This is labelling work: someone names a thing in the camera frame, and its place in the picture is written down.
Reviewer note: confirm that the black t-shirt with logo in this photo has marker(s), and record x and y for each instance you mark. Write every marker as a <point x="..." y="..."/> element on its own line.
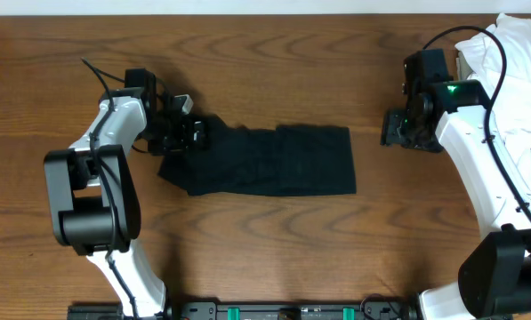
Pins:
<point x="289" y="160"/>

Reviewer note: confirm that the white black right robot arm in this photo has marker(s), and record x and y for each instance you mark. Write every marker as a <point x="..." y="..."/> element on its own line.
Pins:
<point x="442" y="114"/>

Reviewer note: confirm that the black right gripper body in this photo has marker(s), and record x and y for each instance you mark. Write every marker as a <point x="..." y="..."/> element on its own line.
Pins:
<point x="398" y="128"/>

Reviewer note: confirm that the pile of white clothes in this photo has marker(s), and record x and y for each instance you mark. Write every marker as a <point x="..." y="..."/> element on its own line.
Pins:
<point x="512" y="108"/>

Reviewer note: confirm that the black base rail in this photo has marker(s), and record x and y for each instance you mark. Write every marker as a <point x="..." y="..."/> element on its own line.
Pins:
<point x="372" y="308"/>

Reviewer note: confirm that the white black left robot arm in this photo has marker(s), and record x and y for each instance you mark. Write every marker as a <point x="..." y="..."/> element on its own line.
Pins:
<point x="94" y="204"/>

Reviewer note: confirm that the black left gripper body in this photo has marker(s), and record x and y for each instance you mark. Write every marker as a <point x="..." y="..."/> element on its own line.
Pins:
<point x="172" y="138"/>

